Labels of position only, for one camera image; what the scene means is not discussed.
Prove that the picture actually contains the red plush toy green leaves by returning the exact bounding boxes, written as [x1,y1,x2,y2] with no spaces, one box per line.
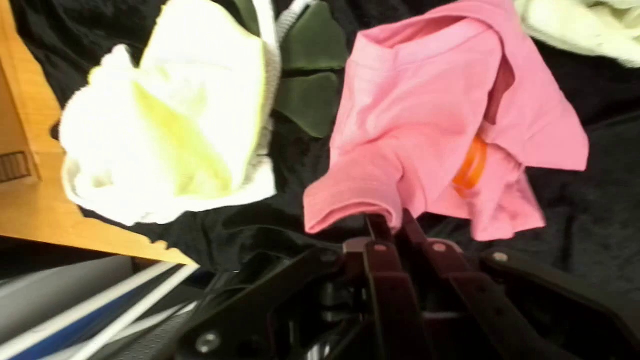
[232,0,350,140]

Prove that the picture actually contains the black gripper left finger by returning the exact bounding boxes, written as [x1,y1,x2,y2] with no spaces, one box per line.
[176,214,431,360]

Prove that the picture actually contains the pink cloth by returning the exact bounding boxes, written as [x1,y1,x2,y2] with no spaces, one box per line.
[301,0,592,243]

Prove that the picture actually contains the yellow cloth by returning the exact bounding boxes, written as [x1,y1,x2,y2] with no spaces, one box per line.
[57,0,279,228]

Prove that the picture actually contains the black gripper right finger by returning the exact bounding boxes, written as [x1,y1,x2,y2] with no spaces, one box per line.
[398,209,640,360]

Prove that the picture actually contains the black table cloth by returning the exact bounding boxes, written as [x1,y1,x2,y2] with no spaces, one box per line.
[8,0,640,316]

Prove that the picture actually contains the large carton white labels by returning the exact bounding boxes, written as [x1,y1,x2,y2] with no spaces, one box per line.
[0,58,41,189]

